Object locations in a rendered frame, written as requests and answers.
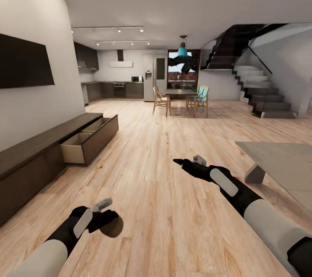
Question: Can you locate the pillar candle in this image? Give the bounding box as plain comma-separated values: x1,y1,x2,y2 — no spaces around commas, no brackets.
101,216,124,238

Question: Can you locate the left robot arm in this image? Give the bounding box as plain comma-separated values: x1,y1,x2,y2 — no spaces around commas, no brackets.
5,198,119,277

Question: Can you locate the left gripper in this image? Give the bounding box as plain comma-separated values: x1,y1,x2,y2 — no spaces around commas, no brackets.
89,209,119,233

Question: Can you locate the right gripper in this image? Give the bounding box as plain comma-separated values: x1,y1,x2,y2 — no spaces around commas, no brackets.
173,159,203,178

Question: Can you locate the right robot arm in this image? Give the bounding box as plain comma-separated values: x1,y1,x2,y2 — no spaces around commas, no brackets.
173,155,312,277

